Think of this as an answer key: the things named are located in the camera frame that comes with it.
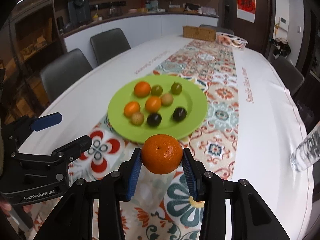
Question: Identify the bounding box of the small orange kumquat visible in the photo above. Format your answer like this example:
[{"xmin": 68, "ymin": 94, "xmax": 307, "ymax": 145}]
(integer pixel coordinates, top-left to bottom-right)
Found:
[{"xmin": 124, "ymin": 101, "xmax": 140, "ymax": 118}]

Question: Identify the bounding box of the green tomato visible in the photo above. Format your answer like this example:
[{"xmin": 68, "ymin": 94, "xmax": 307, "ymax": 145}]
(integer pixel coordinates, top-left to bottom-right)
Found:
[
  {"xmin": 151, "ymin": 85, "xmax": 163, "ymax": 96},
  {"xmin": 171, "ymin": 82, "xmax": 183, "ymax": 95}
]

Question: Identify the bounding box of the black coffee machine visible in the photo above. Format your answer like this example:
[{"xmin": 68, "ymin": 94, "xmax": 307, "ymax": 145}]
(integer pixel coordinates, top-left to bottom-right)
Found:
[{"xmin": 67, "ymin": 0, "xmax": 92, "ymax": 27}]

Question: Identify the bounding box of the dark plum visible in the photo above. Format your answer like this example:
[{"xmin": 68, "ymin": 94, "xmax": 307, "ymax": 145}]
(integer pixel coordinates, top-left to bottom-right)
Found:
[
  {"xmin": 146, "ymin": 113, "xmax": 162, "ymax": 127},
  {"xmin": 172, "ymin": 107, "xmax": 187, "ymax": 122}
]

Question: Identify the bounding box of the tan longan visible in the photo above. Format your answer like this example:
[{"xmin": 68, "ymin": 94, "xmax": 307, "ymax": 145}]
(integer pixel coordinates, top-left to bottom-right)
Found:
[
  {"xmin": 161, "ymin": 93, "xmax": 174, "ymax": 107},
  {"xmin": 130, "ymin": 112, "xmax": 144, "ymax": 126}
]

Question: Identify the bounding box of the dark wooden door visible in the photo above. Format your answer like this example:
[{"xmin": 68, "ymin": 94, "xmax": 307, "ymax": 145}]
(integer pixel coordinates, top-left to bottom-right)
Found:
[{"xmin": 220, "ymin": 0, "xmax": 276, "ymax": 55}]

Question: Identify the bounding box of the white tablecloth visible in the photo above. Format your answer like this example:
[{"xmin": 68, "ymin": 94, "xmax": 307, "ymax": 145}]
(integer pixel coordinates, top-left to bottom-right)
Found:
[{"xmin": 20, "ymin": 36, "xmax": 313, "ymax": 239}]

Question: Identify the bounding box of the large orange mandarin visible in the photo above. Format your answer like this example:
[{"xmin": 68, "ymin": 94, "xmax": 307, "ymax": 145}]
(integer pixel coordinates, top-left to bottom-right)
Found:
[{"xmin": 141, "ymin": 134, "xmax": 183, "ymax": 175}]

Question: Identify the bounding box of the clear plastic fruit container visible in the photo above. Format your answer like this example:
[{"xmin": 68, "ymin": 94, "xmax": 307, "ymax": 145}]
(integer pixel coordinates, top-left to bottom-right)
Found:
[{"xmin": 216, "ymin": 32, "xmax": 248, "ymax": 50}]

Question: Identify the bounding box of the right side dark chair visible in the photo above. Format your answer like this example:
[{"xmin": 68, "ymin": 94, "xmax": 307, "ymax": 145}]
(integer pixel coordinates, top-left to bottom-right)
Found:
[{"xmin": 271, "ymin": 56, "xmax": 304, "ymax": 96}]

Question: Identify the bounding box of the near grey chair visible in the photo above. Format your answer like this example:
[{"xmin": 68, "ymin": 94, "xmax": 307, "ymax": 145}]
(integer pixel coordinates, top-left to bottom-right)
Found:
[{"xmin": 40, "ymin": 48, "xmax": 93, "ymax": 103}]

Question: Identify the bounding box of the far grey chair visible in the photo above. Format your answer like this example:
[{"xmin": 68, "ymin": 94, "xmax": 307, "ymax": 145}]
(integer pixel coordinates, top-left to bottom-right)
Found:
[{"xmin": 90, "ymin": 28, "xmax": 131, "ymax": 65}]

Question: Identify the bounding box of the grey chair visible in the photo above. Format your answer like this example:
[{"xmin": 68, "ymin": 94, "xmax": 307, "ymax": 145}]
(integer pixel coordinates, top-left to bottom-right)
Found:
[
  {"xmin": 40, "ymin": 48, "xmax": 93, "ymax": 103},
  {"xmin": 90, "ymin": 28, "xmax": 131, "ymax": 65}
]

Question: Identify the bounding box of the clear water bottle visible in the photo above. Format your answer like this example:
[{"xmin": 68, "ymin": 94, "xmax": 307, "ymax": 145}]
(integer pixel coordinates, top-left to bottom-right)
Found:
[{"xmin": 290, "ymin": 122, "xmax": 320, "ymax": 172}]

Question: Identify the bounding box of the green plate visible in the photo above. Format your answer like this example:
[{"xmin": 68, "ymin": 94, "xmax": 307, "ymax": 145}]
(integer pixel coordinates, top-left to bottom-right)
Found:
[{"xmin": 107, "ymin": 75, "xmax": 208, "ymax": 144}]

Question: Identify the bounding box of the red poster on door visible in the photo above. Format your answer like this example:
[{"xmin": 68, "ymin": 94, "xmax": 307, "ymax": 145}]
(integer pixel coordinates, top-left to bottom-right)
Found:
[{"xmin": 236, "ymin": 0, "xmax": 257, "ymax": 23}]

